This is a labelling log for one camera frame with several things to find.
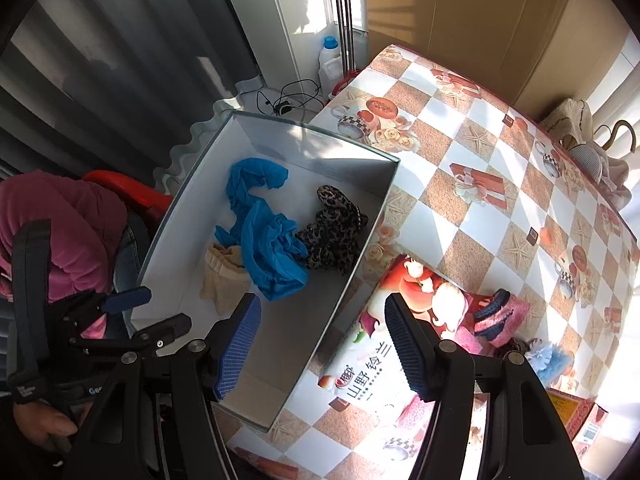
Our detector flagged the grey striped cloth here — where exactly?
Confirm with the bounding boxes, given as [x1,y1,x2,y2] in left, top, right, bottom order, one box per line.
[567,142,607,183]

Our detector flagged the pink sock with dark trim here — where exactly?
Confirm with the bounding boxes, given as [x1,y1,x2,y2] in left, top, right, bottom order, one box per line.
[472,287,532,348]

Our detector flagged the red patterned medicine box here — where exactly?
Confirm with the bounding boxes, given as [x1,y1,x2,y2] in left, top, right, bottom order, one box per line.
[547,387,609,456]

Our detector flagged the leopard print cloth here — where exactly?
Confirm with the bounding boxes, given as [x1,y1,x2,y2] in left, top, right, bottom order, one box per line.
[295,185,370,275]

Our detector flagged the black charger cable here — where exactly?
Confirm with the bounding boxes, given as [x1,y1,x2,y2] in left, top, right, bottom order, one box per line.
[256,78,324,117]

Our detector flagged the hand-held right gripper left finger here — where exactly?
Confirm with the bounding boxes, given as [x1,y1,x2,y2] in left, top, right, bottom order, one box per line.
[70,293,262,480]

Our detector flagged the grey curtain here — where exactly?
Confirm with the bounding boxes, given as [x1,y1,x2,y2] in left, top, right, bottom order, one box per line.
[0,0,266,193]

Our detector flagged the beige lace cloth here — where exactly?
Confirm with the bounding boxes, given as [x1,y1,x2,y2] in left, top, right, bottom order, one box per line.
[200,242,253,317]

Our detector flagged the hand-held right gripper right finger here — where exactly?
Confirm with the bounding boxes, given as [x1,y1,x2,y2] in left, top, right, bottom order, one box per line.
[384,292,584,480]

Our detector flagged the checkered printed tablecloth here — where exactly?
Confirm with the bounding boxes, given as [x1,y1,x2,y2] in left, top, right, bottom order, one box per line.
[225,44,640,480]

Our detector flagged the light blue fluffy scrunchie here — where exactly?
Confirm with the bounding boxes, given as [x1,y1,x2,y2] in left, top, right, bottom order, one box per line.
[525,342,576,386]

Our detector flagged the tan curved handle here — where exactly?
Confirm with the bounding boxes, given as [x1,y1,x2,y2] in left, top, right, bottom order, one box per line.
[597,120,638,153]

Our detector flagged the beige bag with hook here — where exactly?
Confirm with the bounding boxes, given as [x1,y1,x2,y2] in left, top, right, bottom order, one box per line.
[540,97,633,206]

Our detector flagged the red plastic chair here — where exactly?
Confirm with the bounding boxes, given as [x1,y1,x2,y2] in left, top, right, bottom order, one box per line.
[82,170,174,213]

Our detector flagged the floral tissue pack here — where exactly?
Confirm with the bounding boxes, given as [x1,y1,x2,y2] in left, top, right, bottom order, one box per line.
[317,254,483,436]

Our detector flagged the person's left hand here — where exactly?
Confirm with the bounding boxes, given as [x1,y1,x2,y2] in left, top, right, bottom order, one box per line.
[12,400,81,455]

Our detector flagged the red-handled metal mop pole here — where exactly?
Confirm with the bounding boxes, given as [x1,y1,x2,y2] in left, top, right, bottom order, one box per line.
[306,0,351,93]
[338,0,362,78]

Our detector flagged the white bottle with blue cap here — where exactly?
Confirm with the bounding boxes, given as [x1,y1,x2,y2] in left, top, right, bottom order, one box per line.
[317,36,347,87]

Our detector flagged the blue sheer cloth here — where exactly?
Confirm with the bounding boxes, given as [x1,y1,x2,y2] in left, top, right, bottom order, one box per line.
[215,157,311,302]

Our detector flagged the white cardboard storage box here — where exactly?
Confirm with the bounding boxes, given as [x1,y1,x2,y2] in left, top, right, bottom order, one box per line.
[129,110,402,433]

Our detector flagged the pink fuzzy sock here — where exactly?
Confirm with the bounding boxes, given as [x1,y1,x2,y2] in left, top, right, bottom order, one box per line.
[440,327,493,357]

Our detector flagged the person in magenta jacket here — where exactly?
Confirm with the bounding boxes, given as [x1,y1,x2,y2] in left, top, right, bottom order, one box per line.
[0,170,129,343]

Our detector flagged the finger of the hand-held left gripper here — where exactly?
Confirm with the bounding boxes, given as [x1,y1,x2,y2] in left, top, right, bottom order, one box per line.
[62,286,152,328]
[69,313,193,358]

